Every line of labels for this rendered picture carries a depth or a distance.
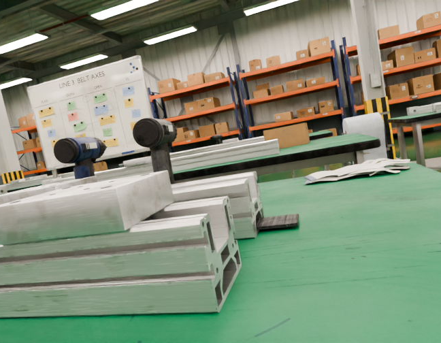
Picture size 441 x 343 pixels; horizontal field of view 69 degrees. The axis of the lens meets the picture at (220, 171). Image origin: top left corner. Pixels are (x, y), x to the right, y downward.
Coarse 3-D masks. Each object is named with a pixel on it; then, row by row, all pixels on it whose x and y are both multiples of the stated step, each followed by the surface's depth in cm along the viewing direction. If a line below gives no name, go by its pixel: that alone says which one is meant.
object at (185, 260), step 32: (160, 224) 29; (192, 224) 28; (224, 224) 34; (0, 256) 34; (32, 256) 34; (64, 256) 33; (96, 256) 31; (128, 256) 30; (160, 256) 29; (192, 256) 28; (224, 256) 34; (0, 288) 36; (32, 288) 35; (64, 288) 32; (96, 288) 31; (128, 288) 30; (160, 288) 29; (192, 288) 28; (224, 288) 32
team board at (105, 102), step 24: (96, 72) 351; (120, 72) 344; (48, 96) 371; (72, 96) 363; (96, 96) 355; (120, 96) 348; (144, 96) 340; (48, 120) 376; (72, 120) 367; (96, 120) 360; (120, 120) 352; (48, 144) 381; (120, 144) 356; (48, 168) 385
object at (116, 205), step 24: (48, 192) 40; (72, 192) 33; (96, 192) 29; (120, 192) 29; (144, 192) 33; (168, 192) 38; (0, 216) 33; (24, 216) 32; (48, 216) 31; (72, 216) 30; (96, 216) 29; (120, 216) 29; (144, 216) 32; (0, 240) 33; (24, 240) 32
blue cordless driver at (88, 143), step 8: (56, 144) 72; (64, 144) 72; (72, 144) 72; (80, 144) 74; (88, 144) 77; (96, 144) 80; (104, 144) 88; (56, 152) 72; (64, 152) 72; (72, 152) 72; (80, 152) 74; (88, 152) 77; (96, 152) 80; (64, 160) 72; (72, 160) 72; (80, 160) 75; (88, 160) 78; (80, 168) 76; (88, 168) 78; (80, 176) 76; (88, 176) 77
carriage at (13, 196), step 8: (96, 176) 64; (48, 184) 64; (56, 184) 57; (64, 184) 56; (72, 184) 58; (80, 184) 60; (16, 192) 58; (24, 192) 56; (32, 192) 55; (40, 192) 55; (0, 200) 58; (8, 200) 57
